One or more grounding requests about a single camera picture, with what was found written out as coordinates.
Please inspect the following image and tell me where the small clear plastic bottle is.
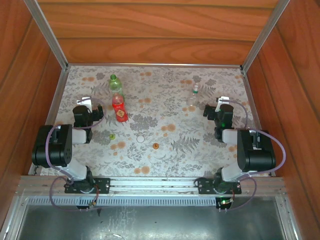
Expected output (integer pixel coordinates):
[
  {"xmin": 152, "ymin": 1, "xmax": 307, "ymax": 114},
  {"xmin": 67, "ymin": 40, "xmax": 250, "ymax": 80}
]
[{"xmin": 186, "ymin": 82, "xmax": 202, "ymax": 113}]

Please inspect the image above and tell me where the red plastic bottle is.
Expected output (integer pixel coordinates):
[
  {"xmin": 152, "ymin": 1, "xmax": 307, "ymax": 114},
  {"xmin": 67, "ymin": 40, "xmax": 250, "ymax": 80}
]
[{"xmin": 111, "ymin": 92, "xmax": 129, "ymax": 123}]

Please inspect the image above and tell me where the green plastic bottle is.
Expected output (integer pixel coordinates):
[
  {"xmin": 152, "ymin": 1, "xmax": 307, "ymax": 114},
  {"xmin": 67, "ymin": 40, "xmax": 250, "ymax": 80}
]
[{"xmin": 109, "ymin": 74, "xmax": 125, "ymax": 101}]

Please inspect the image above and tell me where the aluminium back bar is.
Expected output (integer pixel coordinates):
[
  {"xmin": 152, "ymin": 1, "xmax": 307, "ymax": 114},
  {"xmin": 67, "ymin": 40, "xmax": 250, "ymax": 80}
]
[{"xmin": 67, "ymin": 62, "xmax": 243, "ymax": 69}]

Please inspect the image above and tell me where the floral patterned tablecloth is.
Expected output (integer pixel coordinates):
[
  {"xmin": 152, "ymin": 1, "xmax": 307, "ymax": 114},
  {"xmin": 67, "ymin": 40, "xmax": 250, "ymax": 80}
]
[{"xmin": 31, "ymin": 65, "xmax": 273, "ymax": 178}]

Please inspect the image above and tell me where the small black connector board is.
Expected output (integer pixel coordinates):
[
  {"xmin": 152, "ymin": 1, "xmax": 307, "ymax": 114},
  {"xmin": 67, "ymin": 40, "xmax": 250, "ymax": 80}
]
[
  {"xmin": 75, "ymin": 202, "xmax": 101, "ymax": 212},
  {"xmin": 215, "ymin": 196, "xmax": 235, "ymax": 213}
]

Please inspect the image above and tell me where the grey metal sheet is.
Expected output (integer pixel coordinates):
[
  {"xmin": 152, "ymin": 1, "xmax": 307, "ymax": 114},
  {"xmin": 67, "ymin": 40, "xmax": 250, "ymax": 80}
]
[{"xmin": 14, "ymin": 204, "xmax": 288, "ymax": 240}]

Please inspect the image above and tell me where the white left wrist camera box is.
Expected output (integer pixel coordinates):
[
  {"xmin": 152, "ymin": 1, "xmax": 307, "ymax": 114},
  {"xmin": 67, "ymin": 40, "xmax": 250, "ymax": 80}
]
[{"xmin": 76, "ymin": 96, "xmax": 93, "ymax": 107}]

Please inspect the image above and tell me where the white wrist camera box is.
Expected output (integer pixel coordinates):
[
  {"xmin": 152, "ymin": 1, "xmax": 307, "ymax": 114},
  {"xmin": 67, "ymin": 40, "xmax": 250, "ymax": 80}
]
[
  {"xmin": 76, "ymin": 96, "xmax": 93, "ymax": 107},
  {"xmin": 215, "ymin": 96, "xmax": 231, "ymax": 112}
]

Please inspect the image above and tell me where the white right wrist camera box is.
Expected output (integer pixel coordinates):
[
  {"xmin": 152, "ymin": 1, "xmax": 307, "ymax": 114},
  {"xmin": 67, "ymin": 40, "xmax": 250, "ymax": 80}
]
[{"xmin": 215, "ymin": 96, "xmax": 231, "ymax": 112}]

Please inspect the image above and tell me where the aluminium side rail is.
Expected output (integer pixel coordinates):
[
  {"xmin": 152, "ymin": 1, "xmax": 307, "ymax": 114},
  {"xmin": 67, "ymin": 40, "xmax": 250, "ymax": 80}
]
[
  {"xmin": 241, "ymin": 69, "xmax": 277, "ymax": 177},
  {"xmin": 27, "ymin": 68, "xmax": 69, "ymax": 176}
]

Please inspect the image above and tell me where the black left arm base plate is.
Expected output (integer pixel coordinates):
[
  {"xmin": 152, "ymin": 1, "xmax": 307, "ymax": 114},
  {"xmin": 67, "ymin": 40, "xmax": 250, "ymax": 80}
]
[{"xmin": 64, "ymin": 176, "xmax": 111, "ymax": 195}]

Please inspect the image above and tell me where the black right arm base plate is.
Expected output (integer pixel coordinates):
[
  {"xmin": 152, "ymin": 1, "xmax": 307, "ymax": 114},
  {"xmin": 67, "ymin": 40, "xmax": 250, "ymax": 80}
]
[{"xmin": 197, "ymin": 177, "xmax": 243, "ymax": 195}]

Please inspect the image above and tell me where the aluminium mounting rail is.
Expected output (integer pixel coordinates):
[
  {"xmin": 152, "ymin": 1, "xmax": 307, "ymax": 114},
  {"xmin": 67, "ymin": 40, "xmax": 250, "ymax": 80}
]
[{"xmin": 16, "ymin": 174, "xmax": 287, "ymax": 198}]

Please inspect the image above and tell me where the aluminium corner post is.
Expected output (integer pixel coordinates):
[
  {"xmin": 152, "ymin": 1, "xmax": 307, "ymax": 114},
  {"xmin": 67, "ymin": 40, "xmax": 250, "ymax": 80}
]
[
  {"xmin": 23, "ymin": 0, "xmax": 70, "ymax": 71},
  {"xmin": 240, "ymin": 0, "xmax": 292, "ymax": 72}
]

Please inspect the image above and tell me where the white slotted cable duct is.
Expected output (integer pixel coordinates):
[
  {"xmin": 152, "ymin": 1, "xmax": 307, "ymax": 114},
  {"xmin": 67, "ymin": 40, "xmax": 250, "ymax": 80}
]
[{"xmin": 26, "ymin": 196, "xmax": 277, "ymax": 207}]

